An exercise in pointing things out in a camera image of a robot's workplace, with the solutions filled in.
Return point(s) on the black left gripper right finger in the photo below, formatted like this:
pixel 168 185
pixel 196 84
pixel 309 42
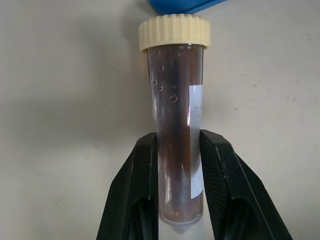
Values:
pixel 232 180

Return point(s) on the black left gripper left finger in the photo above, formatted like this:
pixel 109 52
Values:
pixel 130 180

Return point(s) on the yellow-capped brown test tube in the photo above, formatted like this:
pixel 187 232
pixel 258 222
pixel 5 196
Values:
pixel 175 112

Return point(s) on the blue test tube rack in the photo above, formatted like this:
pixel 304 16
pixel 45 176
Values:
pixel 180 6

